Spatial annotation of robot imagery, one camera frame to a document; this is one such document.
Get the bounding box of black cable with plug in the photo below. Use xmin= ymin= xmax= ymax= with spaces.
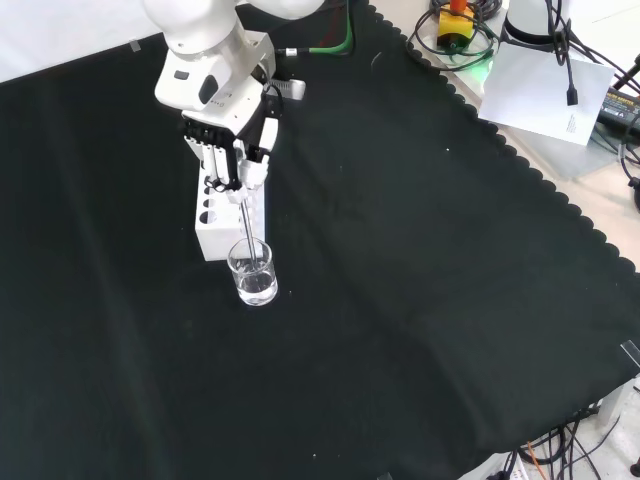
xmin=543 ymin=0 xmax=582 ymax=107

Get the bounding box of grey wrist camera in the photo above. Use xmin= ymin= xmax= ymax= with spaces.
xmin=269 ymin=78 xmax=307 ymax=101

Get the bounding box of white power strip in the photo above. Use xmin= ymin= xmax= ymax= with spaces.
xmin=492 ymin=449 xmax=532 ymax=480

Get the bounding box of black power adapter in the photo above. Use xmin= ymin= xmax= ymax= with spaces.
xmin=596 ymin=86 xmax=640 ymax=147

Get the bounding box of small clear glass beaker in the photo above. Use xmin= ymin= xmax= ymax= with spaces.
xmin=227 ymin=238 xmax=279 ymax=307

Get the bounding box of white paper sheet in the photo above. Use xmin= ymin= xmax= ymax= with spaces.
xmin=477 ymin=40 xmax=617 ymax=147

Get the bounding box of white test tube rack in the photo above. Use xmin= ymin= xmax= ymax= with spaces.
xmin=193 ymin=158 xmax=269 ymax=262

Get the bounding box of green cable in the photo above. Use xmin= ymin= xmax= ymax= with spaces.
xmin=286 ymin=0 xmax=357 ymax=57

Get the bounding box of black bench cloth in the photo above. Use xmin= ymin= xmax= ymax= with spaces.
xmin=0 ymin=0 xmax=640 ymax=480

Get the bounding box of yellow stop button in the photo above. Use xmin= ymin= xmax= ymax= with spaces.
xmin=437 ymin=0 xmax=477 ymax=50

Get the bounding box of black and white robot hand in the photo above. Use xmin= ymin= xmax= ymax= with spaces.
xmin=154 ymin=37 xmax=286 ymax=203

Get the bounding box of clear glass rod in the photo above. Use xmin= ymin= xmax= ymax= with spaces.
xmin=238 ymin=197 xmax=262 ymax=270

